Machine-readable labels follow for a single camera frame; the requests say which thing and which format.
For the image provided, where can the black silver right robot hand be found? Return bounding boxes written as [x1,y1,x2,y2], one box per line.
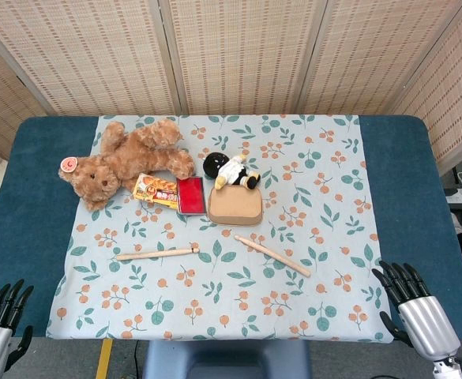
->
[371,260,462,362]

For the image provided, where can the wooden drumstick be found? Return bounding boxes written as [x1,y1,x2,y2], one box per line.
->
[115,246,201,261]
[234,235,312,278]

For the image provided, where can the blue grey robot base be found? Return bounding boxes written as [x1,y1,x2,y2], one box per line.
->
[142,339,311,379]

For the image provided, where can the blue table cover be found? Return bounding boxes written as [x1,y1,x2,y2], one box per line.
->
[0,114,462,341]

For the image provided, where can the floral leaf-print tablecloth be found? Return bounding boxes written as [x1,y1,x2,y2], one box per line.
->
[44,114,396,343]

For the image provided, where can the orange food box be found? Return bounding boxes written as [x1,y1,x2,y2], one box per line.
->
[132,172,181,211]

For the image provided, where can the woven bamboo screen panel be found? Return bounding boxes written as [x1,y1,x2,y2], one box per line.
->
[0,0,182,118]
[297,0,462,117]
[0,31,48,159]
[158,0,329,117]
[391,0,462,175]

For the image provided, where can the brown teddy bear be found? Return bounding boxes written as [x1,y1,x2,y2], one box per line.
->
[58,118,197,212]

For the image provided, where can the red flat case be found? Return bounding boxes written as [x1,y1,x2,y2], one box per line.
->
[175,176,208,217]

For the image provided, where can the small black-headed plush doll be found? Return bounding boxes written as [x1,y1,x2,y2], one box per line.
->
[202,151,262,191]

